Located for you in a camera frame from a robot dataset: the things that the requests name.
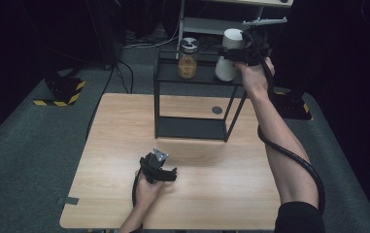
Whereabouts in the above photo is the black floor cable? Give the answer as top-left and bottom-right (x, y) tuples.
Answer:
(84, 59), (135, 141)

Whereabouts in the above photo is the white floor cable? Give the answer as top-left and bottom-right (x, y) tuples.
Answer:
(123, 22), (181, 50)

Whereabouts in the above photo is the person's left hand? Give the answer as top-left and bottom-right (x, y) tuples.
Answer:
(134, 170), (167, 209)

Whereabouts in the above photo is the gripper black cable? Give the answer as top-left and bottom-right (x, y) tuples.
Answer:
(131, 173), (142, 208)
(242, 30), (326, 216)

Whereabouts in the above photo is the black metal shelf rack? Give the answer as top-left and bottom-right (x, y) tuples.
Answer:
(152, 49), (253, 143)

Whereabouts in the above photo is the black sleeve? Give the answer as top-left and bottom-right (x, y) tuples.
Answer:
(274, 200), (326, 233)

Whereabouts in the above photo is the glass jar with metal lid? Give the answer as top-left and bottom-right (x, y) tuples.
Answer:
(177, 37), (201, 81)

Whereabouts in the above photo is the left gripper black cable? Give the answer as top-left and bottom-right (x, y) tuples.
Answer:
(131, 173), (142, 208)

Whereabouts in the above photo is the grey tape strip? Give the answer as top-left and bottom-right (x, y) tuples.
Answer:
(55, 196), (81, 206)

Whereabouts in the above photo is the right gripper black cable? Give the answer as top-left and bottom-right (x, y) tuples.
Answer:
(242, 30), (326, 216)

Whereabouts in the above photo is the yellow black striped stand base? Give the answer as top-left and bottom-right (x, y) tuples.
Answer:
(271, 89), (314, 121)
(32, 75), (86, 108)

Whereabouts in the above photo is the person's right hand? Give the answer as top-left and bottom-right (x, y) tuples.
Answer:
(233, 56), (276, 100)

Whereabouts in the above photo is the grey metal cart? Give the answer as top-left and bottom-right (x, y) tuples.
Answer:
(175, 0), (294, 61)

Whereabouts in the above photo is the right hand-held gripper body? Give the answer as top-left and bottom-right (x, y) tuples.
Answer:
(236, 17), (288, 68)

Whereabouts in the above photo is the white canister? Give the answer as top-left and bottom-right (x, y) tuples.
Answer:
(214, 27), (246, 83)

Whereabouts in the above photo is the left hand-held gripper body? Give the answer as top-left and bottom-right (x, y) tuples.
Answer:
(139, 147), (171, 185)

